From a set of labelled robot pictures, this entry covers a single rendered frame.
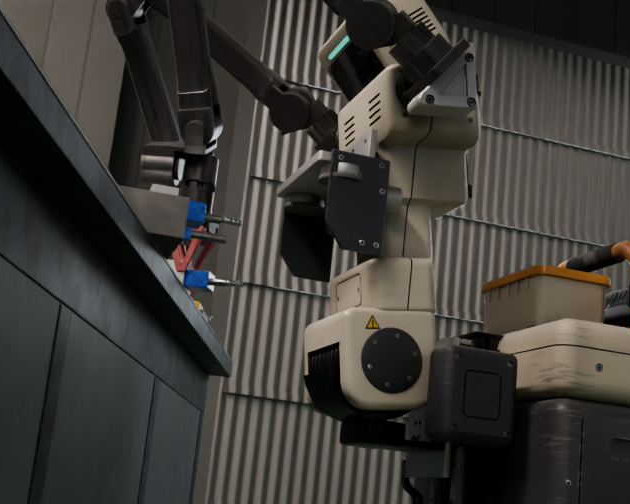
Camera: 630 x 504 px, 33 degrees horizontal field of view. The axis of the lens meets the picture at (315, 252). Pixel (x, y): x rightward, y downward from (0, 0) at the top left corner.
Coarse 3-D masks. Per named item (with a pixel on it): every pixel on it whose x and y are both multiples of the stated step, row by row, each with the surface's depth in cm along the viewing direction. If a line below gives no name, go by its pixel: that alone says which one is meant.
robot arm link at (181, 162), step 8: (208, 152) 180; (176, 160) 178; (184, 160) 182; (192, 160) 177; (200, 160) 177; (208, 160) 177; (216, 160) 179; (176, 168) 178; (184, 168) 178; (192, 168) 177; (200, 168) 177; (208, 168) 177; (216, 168) 179; (176, 176) 179; (184, 176) 178; (192, 176) 176; (200, 176) 176; (208, 176) 177; (216, 176) 179; (200, 184) 177
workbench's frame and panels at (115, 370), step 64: (0, 64) 76; (0, 128) 89; (64, 128) 93; (0, 192) 93; (64, 192) 106; (0, 256) 95; (64, 256) 115; (128, 256) 132; (0, 320) 96; (64, 320) 117; (128, 320) 151; (192, 320) 179; (0, 384) 98; (64, 384) 121; (128, 384) 156; (192, 384) 221; (0, 448) 100; (64, 448) 123; (128, 448) 161; (192, 448) 232
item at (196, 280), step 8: (176, 272) 173; (184, 272) 173; (192, 272) 173; (200, 272) 173; (208, 272) 173; (184, 280) 173; (192, 280) 173; (200, 280) 173; (208, 280) 173; (216, 280) 174; (224, 280) 174; (192, 288) 174; (200, 288) 174; (208, 288) 173
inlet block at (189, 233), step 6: (186, 228) 154; (186, 234) 153; (192, 234) 155; (198, 234) 156; (204, 234) 156; (210, 234) 156; (216, 234) 157; (186, 240) 154; (210, 240) 156; (216, 240) 156; (222, 240) 156
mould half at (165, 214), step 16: (128, 192) 135; (144, 192) 136; (144, 208) 135; (160, 208) 136; (176, 208) 136; (144, 224) 135; (160, 224) 135; (176, 224) 136; (160, 240) 138; (176, 240) 137
